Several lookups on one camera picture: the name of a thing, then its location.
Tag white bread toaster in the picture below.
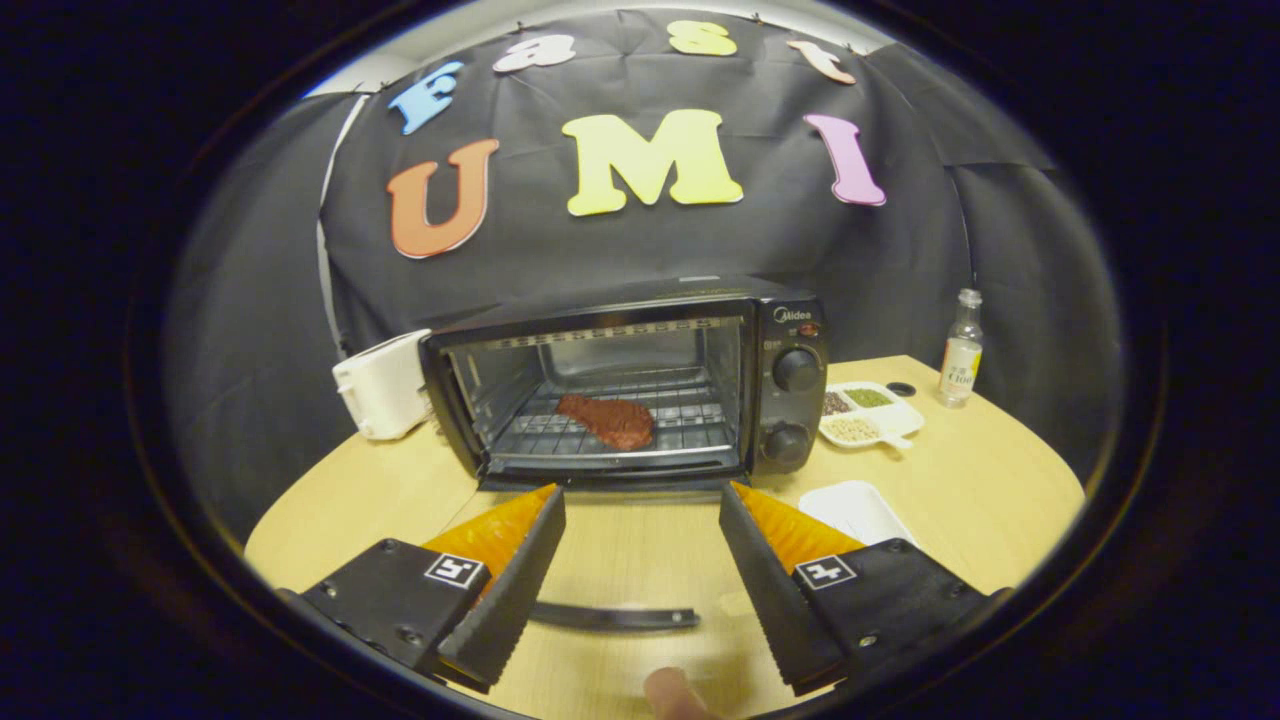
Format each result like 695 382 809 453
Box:
332 330 436 441

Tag white divided dish with grains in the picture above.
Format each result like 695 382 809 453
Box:
818 381 926 450

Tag black toaster oven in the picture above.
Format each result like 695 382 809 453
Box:
420 277 829 633

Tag clear glass bottle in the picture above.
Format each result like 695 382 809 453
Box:
938 289 984 409

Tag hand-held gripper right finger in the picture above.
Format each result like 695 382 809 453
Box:
719 482 1006 697

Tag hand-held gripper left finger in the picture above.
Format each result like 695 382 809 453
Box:
300 485 567 691

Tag brown steak piece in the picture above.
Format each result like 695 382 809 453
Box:
555 393 656 451

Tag white rectangular tray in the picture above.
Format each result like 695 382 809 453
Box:
798 481 916 549

